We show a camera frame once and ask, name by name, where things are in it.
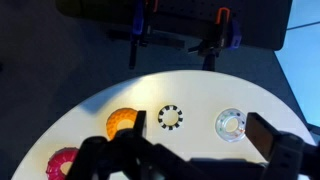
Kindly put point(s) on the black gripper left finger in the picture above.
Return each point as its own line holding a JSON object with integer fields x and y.
{"x": 140, "y": 124}

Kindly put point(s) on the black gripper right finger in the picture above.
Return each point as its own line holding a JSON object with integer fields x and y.
{"x": 264, "y": 137}

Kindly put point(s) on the blue orange clamp right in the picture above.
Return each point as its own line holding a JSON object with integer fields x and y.
{"x": 226, "y": 36}

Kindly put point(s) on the blue orange clamp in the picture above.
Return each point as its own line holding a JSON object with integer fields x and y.
{"x": 226, "y": 36}
{"x": 142, "y": 11}

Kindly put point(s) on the blue orange clamp left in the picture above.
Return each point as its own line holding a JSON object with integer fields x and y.
{"x": 142, "y": 11}

